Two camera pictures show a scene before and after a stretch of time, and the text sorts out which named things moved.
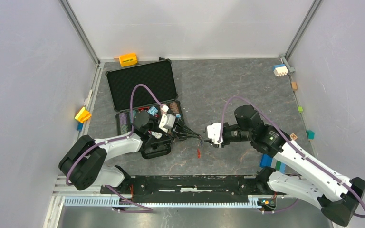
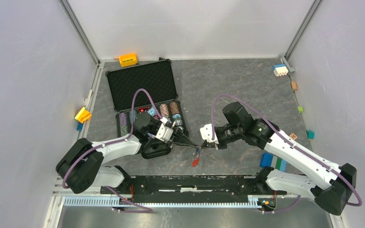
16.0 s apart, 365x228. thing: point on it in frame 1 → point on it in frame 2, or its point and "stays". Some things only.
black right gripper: x=210 y=142 stays
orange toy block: x=128 y=60 stays
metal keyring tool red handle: x=198 y=152 → x=196 y=162
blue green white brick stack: x=267 y=161 stays
